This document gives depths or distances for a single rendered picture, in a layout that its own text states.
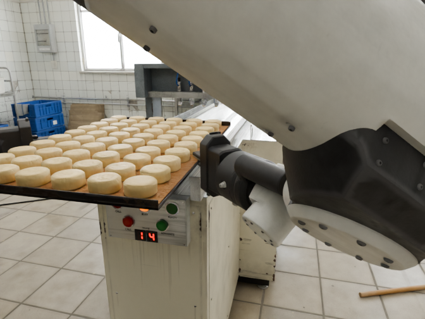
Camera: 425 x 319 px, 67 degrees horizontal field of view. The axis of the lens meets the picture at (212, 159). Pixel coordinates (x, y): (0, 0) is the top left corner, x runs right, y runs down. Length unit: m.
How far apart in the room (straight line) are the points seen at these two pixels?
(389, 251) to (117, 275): 0.98
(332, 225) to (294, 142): 0.05
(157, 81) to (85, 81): 4.14
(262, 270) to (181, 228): 0.97
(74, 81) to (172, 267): 5.08
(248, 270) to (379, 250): 1.62
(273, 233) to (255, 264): 1.34
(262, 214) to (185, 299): 0.66
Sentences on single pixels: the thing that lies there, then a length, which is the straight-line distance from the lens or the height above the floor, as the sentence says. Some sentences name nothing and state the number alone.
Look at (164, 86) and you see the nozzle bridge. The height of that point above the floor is 1.07.
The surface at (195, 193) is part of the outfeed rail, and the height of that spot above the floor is 0.86.
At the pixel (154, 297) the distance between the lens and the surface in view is 1.09.
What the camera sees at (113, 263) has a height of 0.59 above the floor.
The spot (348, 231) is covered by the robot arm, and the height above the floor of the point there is 1.10.
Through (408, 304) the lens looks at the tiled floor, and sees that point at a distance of 2.05.
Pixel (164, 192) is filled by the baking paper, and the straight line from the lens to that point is 0.49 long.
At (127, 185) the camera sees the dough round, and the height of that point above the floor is 1.01.
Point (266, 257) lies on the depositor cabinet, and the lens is 1.74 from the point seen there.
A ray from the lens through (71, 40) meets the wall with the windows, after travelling 5.85.
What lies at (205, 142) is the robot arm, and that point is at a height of 1.04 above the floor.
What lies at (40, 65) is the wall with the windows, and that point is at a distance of 6.27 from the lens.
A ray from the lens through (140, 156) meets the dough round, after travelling 0.61.
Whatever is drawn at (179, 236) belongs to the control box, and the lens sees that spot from 0.90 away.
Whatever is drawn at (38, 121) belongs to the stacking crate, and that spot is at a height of 0.36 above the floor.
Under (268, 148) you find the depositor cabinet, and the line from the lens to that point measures 1.51.
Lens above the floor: 1.18
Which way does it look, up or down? 17 degrees down
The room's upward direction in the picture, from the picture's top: straight up
